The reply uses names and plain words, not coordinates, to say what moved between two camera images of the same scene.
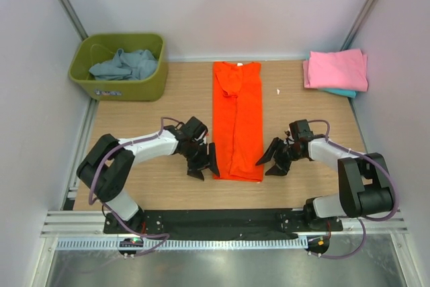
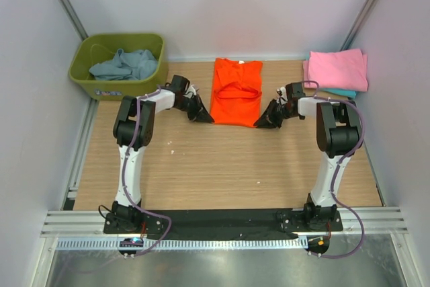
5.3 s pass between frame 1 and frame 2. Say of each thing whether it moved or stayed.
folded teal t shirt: stayed
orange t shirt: moved
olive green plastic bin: stayed
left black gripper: moved
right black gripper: moved
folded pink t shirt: stayed
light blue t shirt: stayed
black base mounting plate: stayed
